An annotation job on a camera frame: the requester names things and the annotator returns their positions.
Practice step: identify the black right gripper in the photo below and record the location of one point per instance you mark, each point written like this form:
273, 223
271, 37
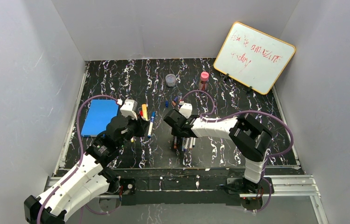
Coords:
173, 120

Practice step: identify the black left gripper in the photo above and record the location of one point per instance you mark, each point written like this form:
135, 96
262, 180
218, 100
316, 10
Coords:
142, 126

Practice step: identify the checkered black white pen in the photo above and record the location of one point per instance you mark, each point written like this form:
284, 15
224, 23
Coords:
182, 144

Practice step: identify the purple white marker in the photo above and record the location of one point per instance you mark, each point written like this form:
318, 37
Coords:
186, 144

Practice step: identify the orange yellow highlighter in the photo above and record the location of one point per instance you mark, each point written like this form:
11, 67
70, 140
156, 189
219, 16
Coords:
144, 112

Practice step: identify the blue capped white marker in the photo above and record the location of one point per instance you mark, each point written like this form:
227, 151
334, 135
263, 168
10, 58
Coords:
151, 124

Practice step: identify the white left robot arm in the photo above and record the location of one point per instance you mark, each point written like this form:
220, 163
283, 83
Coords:
89, 178

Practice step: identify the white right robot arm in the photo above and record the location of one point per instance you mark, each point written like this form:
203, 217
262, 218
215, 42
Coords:
250, 137

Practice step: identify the blue foam pad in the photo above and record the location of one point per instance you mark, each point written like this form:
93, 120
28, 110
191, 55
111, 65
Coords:
100, 113

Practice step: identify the pink capped bottle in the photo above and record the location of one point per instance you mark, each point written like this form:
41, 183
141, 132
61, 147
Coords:
203, 84

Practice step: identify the clear round plastic container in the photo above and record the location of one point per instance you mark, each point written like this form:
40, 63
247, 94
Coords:
171, 80

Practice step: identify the yellow framed whiteboard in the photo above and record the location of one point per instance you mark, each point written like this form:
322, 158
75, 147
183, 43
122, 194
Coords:
253, 58

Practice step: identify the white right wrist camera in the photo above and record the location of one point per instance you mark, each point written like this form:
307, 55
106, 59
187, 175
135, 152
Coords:
185, 109

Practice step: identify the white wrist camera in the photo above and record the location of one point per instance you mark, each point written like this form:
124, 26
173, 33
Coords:
128, 108
185, 109

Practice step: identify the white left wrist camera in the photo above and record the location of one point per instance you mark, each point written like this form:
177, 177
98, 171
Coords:
128, 108

